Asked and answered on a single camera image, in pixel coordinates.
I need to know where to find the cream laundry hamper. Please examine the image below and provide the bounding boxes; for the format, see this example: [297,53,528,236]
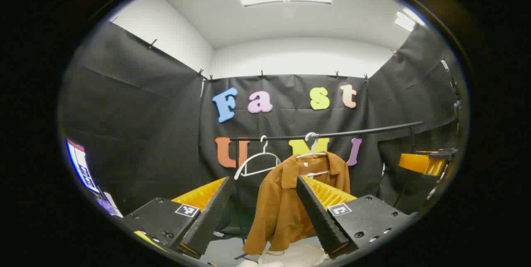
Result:
[236,243,330,267]

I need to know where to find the white plastic hanger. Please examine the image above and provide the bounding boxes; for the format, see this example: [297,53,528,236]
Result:
[296,132,331,178]
[234,135,283,181]

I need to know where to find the brown jacket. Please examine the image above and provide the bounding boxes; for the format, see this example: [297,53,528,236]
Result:
[243,152,351,255]

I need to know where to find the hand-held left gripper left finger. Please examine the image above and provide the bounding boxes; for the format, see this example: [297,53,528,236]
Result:
[122,177,233,259]

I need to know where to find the black metal stand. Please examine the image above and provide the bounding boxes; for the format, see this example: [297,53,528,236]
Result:
[440,59,462,135]

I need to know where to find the black backdrop cloth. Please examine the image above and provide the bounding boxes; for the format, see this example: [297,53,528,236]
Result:
[60,20,461,234]

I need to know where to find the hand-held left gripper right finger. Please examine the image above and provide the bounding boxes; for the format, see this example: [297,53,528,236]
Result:
[296,175,411,259]

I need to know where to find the black clothes rack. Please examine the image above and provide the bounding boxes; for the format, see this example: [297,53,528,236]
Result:
[229,121,424,259]

